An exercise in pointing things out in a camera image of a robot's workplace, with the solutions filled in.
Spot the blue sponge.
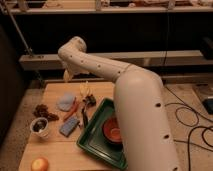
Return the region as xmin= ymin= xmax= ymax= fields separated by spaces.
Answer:
xmin=59 ymin=116 xmax=79 ymax=137

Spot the yellow banana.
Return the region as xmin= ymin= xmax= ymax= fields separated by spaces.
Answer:
xmin=79 ymin=81 xmax=91 ymax=98

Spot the light blue cloth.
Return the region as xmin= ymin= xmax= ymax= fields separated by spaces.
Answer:
xmin=56 ymin=93 xmax=76 ymax=112

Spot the orange bowl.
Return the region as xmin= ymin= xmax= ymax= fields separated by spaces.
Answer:
xmin=102 ymin=117 xmax=122 ymax=145

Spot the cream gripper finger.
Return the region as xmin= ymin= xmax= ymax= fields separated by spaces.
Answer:
xmin=63 ymin=70 xmax=73 ymax=83

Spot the black cable on floor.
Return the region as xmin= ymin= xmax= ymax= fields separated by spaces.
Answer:
xmin=163 ymin=84 xmax=213 ymax=171

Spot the white cup with dark contents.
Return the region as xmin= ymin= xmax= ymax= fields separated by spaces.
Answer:
xmin=30 ymin=117 xmax=49 ymax=138

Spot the small dark toy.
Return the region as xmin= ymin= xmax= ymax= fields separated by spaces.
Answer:
xmin=84 ymin=95 xmax=96 ymax=106

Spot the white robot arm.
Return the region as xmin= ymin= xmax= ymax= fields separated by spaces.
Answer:
xmin=58 ymin=36 xmax=182 ymax=171

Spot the yellow-red apple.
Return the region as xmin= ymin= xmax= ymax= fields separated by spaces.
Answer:
xmin=31 ymin=158 xmax=49 ymax=171

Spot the bunch of dark grapes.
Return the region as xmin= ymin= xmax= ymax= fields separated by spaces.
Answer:
xmin=33 ymin=104 xmax=59 ymax=121

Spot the green plastic tray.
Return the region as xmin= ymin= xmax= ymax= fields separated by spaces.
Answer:
xmin=77 ymin=98 xmax=128 ymax=171

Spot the metal shelf rack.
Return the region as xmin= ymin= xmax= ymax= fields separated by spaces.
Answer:
xmin=0 ymin=0 xmax=213 ymax=88

